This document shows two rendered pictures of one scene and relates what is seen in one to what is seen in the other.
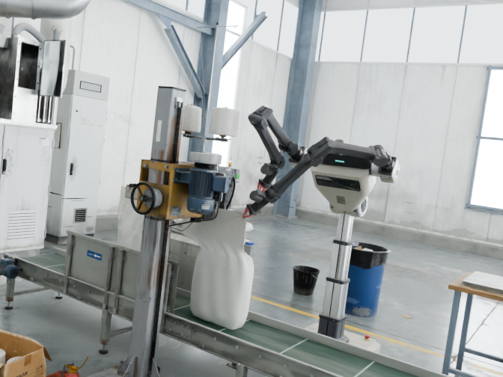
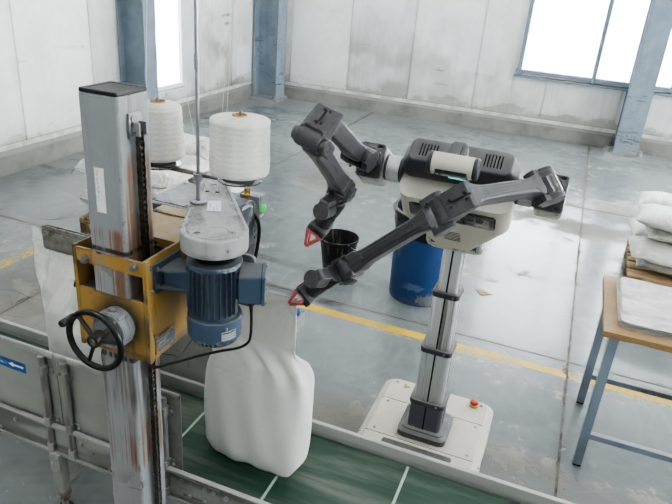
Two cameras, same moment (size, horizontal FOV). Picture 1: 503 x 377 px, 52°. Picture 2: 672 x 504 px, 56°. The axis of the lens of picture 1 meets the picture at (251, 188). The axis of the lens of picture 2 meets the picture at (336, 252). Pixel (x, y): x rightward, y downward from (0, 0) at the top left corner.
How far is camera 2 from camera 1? 1.48 m
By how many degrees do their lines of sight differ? 24
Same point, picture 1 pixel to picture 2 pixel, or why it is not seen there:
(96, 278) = (23, 399)
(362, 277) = (429, 257)
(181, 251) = not seen: hidden behind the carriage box
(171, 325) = (181, 485)
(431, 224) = (469, 98)
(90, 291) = (19, 419)
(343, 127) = not seen: outside the picture
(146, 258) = (121, 422)
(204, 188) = (222, 303)
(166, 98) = (105, 119)
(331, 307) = (430, 388)
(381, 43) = not seen: outside the picture
